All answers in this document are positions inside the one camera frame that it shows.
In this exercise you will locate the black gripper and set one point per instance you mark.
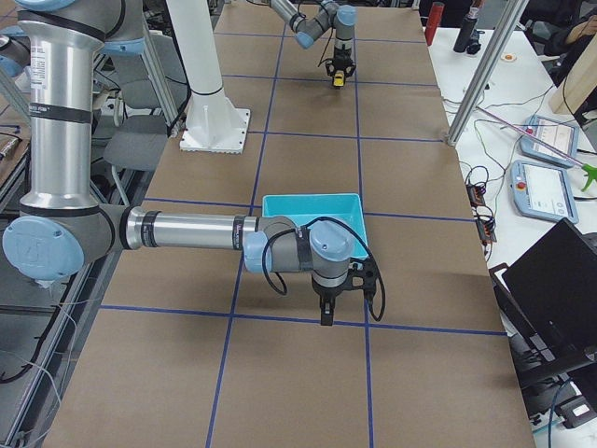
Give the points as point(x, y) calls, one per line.
point(327, 296)
point(341, 55)

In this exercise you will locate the yellow beetle toy car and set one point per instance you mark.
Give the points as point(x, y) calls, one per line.
point(338, 79)

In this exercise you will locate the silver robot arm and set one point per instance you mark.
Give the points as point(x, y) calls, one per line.
point(330, 16)
point(62, 227)

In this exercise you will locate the turquoise plastic bin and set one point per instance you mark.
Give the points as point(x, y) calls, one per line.
point(303, 208)

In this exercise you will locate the red cylinder bottle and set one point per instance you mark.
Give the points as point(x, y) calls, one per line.
point(433, 21)

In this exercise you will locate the black bottle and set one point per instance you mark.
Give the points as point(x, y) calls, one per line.
point(468, 25)

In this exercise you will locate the orange circuit board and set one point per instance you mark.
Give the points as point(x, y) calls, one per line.
point(476, 194)

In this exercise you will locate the black laptop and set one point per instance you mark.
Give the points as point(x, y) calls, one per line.
point(554, 285)

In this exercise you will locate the far teach pendant tablet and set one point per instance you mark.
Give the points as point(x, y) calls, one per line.
point(562, 135)

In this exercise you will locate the teach pendant tablet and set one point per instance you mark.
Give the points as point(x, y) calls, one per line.
point(542, 191)
point(562, 135)

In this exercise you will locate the near teach pendant tablet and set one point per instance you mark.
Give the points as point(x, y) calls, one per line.
point(542, 191)

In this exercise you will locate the pink rod green grabber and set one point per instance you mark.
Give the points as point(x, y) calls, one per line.
point(588, 169)

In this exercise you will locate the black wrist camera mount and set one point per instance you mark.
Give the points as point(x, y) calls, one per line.
point(362, 275)

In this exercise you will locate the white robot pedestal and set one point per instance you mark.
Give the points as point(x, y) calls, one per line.
point(213, 123)

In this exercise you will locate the aluminium frame post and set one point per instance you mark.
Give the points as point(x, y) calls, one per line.
point(500, 36)

